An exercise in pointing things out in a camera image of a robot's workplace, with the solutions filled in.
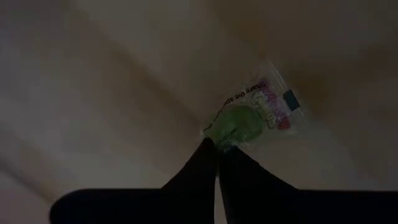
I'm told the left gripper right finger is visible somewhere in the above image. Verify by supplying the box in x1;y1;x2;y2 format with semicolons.
219;146;398;224

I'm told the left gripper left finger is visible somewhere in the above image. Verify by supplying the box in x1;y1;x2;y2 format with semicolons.
49;138;218;224

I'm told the green hard candy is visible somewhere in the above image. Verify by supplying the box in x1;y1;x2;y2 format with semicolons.
201;60;310;154

